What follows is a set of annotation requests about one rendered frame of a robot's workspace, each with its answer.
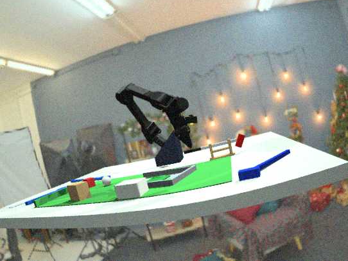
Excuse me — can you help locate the tan cube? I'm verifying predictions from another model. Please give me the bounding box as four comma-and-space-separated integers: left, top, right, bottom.
66, 181, 91, 201

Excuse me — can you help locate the red cube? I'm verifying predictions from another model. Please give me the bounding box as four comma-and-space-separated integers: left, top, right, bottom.
83, 177, 96, 187

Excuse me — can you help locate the white golf ball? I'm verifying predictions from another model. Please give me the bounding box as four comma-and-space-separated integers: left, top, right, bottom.
101, 176, 111, 186

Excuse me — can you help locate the green flat mat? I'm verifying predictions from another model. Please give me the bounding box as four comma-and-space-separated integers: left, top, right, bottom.
34, 156, 232, 208

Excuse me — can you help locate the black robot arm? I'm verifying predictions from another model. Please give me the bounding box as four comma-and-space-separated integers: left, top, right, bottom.
116, 83, 198, 147

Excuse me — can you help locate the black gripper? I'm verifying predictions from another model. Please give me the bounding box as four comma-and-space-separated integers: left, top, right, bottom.
170, 114, 193, 149

